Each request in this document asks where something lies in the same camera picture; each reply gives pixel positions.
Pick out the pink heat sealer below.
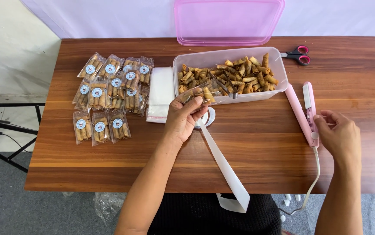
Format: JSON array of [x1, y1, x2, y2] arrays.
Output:
[[284, 82, 320, 148]]

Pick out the person's black clothing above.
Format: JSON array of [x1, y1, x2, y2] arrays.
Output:
[[147, 193, 283, 235]]

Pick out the white backdrop cloth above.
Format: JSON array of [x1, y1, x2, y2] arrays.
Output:
[[20, 0, 375, 40]]

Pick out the white sticker backing tape roll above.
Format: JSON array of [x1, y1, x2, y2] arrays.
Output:
[[194, 107, 251, 213]]

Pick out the white sealer cable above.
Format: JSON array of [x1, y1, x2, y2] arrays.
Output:
[[278, 147, 321, 216]]

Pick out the person's right hand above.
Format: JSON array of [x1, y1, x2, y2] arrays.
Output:
[[313, 109, 362, 161]]

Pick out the pink plastic lid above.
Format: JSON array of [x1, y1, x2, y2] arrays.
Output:
[[174, 0, 286, 47]]

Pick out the black metal stand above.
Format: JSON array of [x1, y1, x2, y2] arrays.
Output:
[[0, 103, 46, 173]]

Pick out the person's left hand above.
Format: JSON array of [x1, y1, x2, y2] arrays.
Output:
[[163, 96, 209, 144]]

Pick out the metal tongs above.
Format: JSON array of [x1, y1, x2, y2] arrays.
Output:
[[209, 69, 238, 100]]

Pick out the black scissors with pink handles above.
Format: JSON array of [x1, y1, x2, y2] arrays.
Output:
[[280, 45, 311, 66]]

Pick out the clear bag of snacks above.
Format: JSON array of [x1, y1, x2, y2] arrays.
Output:
[[177, 78, 223, 106]]

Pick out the pile of sealed labelled packets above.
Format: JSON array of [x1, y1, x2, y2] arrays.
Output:
[[72, 52, 155, 146]]

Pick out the clear plastic container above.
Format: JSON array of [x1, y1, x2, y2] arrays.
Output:
[[173, 47, 289, 105]]

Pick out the heap of loose rolled snacks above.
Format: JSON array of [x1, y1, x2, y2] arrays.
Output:
[[178, 53, 279, 98]]

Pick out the crumpled clear plastic bag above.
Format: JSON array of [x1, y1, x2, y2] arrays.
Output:
[[93, 193, 127, 223]]

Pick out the stack of empty clear bags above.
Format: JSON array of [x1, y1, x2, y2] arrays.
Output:
[[146, 67, 176, 124]]

